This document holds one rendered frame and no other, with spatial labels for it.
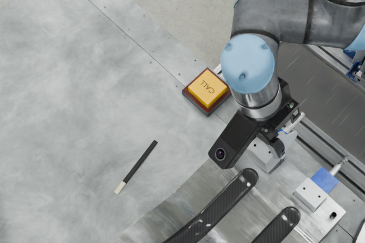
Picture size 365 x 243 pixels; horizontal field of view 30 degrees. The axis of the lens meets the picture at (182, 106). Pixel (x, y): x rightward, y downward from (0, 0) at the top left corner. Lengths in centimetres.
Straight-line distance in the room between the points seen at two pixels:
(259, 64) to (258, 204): 42
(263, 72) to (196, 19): 154
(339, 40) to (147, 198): 56
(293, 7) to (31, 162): 69
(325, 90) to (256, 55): 121
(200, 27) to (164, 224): 131
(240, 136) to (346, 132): 102
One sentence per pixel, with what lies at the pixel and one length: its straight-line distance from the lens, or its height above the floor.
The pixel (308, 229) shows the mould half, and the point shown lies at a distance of 131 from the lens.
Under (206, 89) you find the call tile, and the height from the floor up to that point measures 84.
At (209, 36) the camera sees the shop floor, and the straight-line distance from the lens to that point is 246.
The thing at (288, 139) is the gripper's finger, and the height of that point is 99.
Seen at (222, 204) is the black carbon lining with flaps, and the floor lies 88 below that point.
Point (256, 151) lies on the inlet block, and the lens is 128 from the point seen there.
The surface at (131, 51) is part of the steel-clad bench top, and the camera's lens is 154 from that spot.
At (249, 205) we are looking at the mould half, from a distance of 131.
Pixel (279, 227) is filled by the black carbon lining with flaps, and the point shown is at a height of 88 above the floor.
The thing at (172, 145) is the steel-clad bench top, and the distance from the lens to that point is 144.
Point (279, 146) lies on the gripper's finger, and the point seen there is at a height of 104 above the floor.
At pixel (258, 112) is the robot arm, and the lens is 107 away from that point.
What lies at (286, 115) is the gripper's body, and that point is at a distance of 116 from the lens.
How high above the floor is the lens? 215
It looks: 67 degrees down
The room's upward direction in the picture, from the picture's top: 5 degrees counter-clockwise
